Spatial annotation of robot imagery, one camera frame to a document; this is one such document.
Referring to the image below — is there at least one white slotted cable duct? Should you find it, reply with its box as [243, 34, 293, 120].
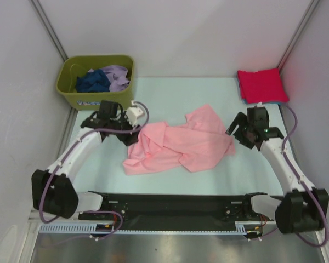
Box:
[39, 220, 264, 235]

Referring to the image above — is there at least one folded red t shirt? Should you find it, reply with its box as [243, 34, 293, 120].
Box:
[237, 68, 290, 104]

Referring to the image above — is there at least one lilac t shirt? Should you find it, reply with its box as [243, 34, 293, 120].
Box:
[101, 65, 131, 92]

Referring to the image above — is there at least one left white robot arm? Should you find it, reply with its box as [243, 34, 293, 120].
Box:
[31, 100, 150, 224]

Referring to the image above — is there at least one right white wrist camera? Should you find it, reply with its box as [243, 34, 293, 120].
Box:
[256, 102, 265, 108]

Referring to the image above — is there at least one dark blue t shirt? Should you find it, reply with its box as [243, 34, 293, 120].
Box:
[75, 69, 111, 93]

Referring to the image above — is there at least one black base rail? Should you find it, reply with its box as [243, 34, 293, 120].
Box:
[78, 193, 266, 232]

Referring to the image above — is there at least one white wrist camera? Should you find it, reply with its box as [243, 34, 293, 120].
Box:
[256, 102, 265, 108]
[126, 100, 144, 126]

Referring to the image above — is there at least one pink t shirt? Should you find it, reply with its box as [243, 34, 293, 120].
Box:
[123, 105, 235, 175]

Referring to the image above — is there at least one left aluminium frame post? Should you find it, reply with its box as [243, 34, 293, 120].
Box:
[29, 0, 69, 61]

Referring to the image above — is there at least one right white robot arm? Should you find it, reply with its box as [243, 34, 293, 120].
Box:
[226, 106, 329, 234]

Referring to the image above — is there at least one olive green plastic bin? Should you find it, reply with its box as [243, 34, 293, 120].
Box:
[55, 54, 134, 111]

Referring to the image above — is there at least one aluminium frame post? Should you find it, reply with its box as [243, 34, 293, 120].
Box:
[277, 0, 322, 74]
[29, 0, 69, 61]

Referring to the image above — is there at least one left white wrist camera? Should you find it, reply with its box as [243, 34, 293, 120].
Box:
[126, 100, 144, 126]

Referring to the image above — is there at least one right aluminium frame post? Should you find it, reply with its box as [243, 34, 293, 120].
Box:
[277, 0, 322, 74]

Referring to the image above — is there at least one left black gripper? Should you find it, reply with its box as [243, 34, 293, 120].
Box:
[110, 111, 142, 146]

